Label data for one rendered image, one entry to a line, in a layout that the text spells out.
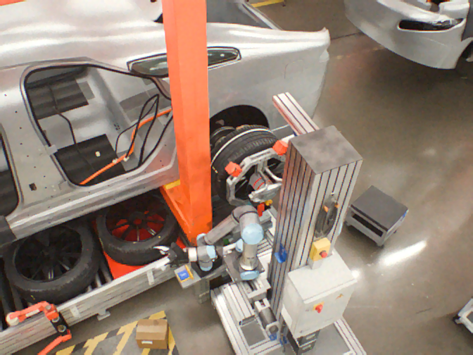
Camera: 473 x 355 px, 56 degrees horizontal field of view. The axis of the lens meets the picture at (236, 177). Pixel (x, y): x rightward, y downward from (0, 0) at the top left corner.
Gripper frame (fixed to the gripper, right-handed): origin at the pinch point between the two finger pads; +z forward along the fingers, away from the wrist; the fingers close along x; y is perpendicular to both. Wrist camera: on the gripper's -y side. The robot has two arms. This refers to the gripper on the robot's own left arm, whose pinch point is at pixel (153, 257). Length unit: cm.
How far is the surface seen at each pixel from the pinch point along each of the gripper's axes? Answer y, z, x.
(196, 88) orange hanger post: -83, -34, 41
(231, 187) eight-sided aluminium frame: 20, -57, 74
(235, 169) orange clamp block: 3, -60, 73
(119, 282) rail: 79, 34, 47
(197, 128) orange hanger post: -55, -33, 44
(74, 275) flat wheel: 67, 64, 50
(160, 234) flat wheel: 63, 0, 76
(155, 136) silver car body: 4, -5, 127
